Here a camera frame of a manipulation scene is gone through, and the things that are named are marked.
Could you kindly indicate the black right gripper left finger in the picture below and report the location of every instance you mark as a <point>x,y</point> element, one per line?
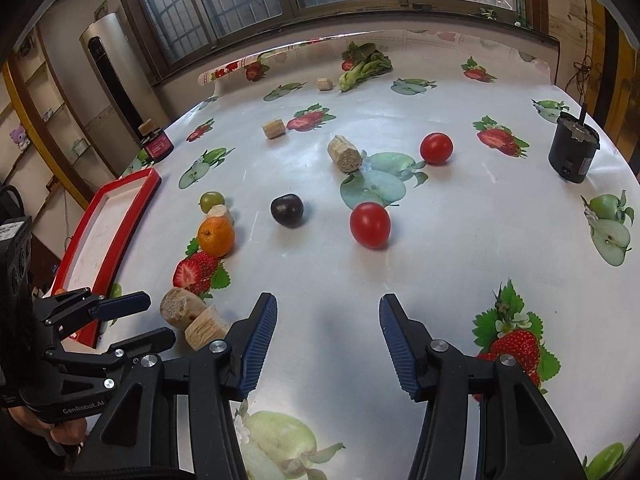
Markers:
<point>249,340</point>

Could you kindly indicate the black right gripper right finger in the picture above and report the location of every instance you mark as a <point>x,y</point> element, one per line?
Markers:
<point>407,341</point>

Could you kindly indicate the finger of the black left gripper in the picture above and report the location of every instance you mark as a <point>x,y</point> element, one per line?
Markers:
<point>71,311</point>
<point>154,342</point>

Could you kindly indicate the cut cork wedge piece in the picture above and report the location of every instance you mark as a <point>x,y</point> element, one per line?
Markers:
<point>206,327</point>

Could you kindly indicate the large round cork piece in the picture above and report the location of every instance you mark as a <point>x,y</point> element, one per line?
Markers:
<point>180,307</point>

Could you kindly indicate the small mandarin orange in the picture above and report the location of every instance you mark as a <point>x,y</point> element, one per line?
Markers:
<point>216,236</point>

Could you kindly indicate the small cork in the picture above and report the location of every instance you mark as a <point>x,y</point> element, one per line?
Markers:
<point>222,212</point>

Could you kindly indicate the red tomato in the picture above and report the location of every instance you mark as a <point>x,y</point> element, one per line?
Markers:
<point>370,225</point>
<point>436,148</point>

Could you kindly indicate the dark purple plum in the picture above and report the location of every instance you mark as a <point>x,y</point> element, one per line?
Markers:
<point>288,210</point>

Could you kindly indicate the green grape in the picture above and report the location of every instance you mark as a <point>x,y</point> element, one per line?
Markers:
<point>209,200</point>

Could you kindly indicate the ridged cork cylinder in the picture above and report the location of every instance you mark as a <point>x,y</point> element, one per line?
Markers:
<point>344,155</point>

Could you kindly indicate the small cork cylinder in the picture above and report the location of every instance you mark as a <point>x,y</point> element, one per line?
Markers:
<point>274,129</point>

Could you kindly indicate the person's left hand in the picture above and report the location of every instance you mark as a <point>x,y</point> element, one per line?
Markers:
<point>65,433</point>

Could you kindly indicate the red rimmed white tray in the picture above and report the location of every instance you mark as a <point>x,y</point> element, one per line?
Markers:
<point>104,232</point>

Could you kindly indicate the purple plush toy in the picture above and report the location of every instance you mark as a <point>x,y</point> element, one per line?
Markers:
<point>20,137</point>

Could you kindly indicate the red labelled black motor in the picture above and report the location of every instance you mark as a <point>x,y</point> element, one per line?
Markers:
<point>157,144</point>

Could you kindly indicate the cork on motor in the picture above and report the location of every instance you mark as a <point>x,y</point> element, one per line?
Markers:
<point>147,127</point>

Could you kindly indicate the white tower air conditioner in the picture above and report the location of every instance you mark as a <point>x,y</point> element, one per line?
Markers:
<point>121,76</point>

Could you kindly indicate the black cylinder device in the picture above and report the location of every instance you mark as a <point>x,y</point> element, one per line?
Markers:
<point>574,145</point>

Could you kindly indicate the tiny cork by vegetable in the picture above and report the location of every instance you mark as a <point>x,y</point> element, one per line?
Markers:
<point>324,84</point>

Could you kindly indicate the green leafy vegetable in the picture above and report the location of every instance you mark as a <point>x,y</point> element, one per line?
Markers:
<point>362,62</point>

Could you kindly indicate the green bottle on windowsill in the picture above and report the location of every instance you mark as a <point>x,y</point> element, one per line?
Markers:
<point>521,21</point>

